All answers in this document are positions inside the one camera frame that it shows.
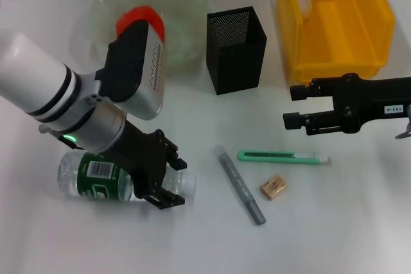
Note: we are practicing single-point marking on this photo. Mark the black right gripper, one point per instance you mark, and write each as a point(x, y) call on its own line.
point(369, 100)

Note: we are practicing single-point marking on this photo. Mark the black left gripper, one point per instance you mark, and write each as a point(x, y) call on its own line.
point(144, 158)

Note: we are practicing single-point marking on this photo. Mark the green glass fruit plate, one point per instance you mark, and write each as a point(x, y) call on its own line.
point(183, 30)

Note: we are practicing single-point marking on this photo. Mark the grey marker pen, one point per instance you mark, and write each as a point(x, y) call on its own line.
point(239, 184)

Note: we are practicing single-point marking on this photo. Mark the white paper ball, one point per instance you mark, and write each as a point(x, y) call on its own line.
point(305, 6)

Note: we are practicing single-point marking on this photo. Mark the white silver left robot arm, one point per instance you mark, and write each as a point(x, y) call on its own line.
point(32, 68)

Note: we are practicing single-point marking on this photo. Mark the green label water bottle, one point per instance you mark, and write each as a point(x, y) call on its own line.
point(96, 177)

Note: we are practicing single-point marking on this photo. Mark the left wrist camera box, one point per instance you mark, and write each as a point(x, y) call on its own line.
point(128, 62)

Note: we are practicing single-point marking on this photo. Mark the green utility knife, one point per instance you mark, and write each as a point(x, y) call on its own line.
point(241, 156)

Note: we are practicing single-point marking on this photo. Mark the black mesh pen holder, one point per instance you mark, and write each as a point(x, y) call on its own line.
point(236, 65)

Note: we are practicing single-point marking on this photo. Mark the yellow plastic bin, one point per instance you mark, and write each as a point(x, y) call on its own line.
point(346, 30)

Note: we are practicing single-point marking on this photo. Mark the tan eraser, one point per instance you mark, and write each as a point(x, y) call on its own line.
point(273, 188)

